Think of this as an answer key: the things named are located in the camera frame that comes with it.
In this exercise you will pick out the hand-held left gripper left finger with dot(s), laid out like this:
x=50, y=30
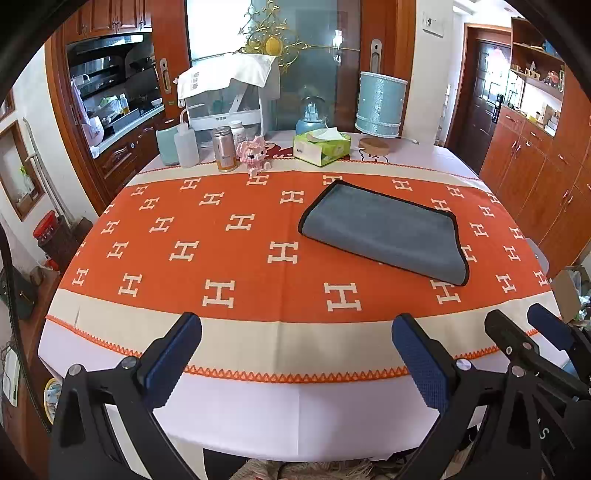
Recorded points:
x=170, y=364

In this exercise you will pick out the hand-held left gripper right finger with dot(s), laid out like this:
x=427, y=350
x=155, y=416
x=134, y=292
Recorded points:
x=425, y=364

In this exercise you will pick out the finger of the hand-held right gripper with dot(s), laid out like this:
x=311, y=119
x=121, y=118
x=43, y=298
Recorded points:
x=547, y=319
x=505, y=332

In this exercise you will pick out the grey towel black trim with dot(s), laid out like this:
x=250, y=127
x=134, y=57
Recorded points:
x=383, y=226

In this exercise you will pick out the cardboard box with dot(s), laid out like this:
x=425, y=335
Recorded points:
x=565, y=290

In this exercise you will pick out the orange patterned table runner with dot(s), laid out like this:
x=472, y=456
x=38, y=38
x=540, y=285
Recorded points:
x=207, y=258

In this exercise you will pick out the dark green bag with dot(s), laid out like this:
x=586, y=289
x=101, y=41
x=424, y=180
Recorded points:
x=18, y=293

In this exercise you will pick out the red bucket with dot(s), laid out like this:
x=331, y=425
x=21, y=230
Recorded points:
x=46, y=228

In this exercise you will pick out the pale green cup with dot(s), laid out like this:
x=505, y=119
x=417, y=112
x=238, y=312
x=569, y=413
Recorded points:
x=166, y=147

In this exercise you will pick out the clear squeeze bottle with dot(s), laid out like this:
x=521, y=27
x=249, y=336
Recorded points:
x=187, y=145

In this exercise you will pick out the metal can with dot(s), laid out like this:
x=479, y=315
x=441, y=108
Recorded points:
x=224, y=150

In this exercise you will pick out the pink toy figure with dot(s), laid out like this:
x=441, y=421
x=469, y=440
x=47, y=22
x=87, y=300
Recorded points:
x=251, y=154

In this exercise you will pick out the dark wooden door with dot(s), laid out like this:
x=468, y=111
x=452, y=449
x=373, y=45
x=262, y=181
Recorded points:
x=482, y=101

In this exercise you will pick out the green tissue box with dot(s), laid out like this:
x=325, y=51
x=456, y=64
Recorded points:
x=323, y=147

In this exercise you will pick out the white jar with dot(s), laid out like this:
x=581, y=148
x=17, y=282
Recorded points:
x=239, y=131

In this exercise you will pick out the white countertop appliance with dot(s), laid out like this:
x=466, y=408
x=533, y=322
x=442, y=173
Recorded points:
x=221, y=110

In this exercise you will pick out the blue table lamp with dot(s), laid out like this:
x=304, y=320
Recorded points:
x=381, y=104

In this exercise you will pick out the blue snow globe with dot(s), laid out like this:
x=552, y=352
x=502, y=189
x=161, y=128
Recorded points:
x=310, y=121

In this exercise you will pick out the white cloth cover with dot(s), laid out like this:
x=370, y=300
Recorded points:
x=231, y=71

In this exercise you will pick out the gold ornament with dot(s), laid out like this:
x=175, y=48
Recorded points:
x=272, y=44

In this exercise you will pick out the wooden wall cabinet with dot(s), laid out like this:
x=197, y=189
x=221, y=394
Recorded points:
x=535, y=175

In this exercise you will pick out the white wall switch panel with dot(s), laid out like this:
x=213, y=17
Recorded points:
x=434, y=24

